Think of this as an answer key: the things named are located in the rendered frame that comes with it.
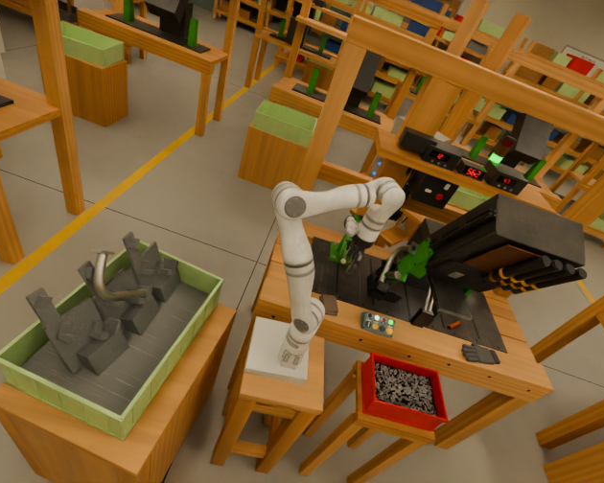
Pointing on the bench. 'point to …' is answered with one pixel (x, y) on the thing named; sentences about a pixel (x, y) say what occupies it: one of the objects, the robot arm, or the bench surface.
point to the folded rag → (329, 304)
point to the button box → (376, 323)
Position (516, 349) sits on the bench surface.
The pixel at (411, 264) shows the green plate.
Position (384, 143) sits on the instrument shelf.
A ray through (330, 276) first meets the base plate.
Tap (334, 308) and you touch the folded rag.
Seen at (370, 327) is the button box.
